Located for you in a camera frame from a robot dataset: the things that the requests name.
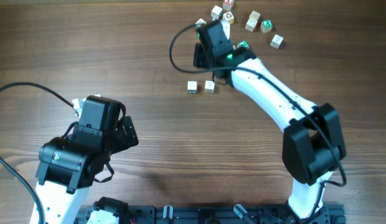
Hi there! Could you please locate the white Y letter block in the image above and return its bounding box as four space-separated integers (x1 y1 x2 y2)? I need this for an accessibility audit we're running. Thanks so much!
204 80 215 93

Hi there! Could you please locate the green bottomed white block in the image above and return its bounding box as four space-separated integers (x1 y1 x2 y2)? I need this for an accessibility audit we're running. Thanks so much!
187 81 197 94

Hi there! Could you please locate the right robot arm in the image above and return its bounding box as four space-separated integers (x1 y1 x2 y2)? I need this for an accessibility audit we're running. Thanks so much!
193 21 347 223

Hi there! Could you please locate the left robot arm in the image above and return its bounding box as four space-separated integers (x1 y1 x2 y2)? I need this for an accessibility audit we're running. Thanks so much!
30 95 139 223

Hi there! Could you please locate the green edged picture block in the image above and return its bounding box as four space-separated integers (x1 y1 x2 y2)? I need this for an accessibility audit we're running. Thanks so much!
195 19 207 26

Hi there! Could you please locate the green Z letter block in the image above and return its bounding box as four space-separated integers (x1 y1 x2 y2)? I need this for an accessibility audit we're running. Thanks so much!
237 40 250 49

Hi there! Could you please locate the yellow edged picture block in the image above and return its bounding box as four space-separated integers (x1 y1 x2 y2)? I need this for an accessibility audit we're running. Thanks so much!
222 11 235 24

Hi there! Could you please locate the plain white top block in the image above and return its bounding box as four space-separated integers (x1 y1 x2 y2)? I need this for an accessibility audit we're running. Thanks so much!
211 6 223 20

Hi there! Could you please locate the plain white block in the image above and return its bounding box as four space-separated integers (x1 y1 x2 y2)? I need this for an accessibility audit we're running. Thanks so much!
211 6 223 20
270 34 284 49

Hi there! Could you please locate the red X letter block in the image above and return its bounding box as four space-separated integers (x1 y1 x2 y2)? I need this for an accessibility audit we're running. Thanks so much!
223 0 234 11

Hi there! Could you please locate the white block beside tan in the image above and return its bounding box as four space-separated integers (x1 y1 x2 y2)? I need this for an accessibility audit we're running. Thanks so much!
245 18 258 32

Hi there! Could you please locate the tan wooden block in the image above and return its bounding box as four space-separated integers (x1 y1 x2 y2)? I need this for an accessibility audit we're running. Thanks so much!
249 11 261 21

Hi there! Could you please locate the green J letter block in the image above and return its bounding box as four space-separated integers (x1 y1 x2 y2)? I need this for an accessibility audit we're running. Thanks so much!
260 19 273 33

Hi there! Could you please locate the plain white right block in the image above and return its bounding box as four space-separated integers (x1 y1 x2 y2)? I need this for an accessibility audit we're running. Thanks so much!
270 34 284 49

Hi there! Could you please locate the right black camera cable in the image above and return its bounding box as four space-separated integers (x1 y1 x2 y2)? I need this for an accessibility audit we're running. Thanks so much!
169 24 348 220

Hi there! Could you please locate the black camera cable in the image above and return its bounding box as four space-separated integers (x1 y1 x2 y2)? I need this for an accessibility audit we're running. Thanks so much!
169 24 348 220
0 82 76 224

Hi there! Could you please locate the left black camera cable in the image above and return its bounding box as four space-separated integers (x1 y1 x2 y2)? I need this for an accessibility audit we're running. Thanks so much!
0 82 76 224

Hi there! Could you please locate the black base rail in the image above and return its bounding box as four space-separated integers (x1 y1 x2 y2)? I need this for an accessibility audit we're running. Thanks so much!
76 203 347 224

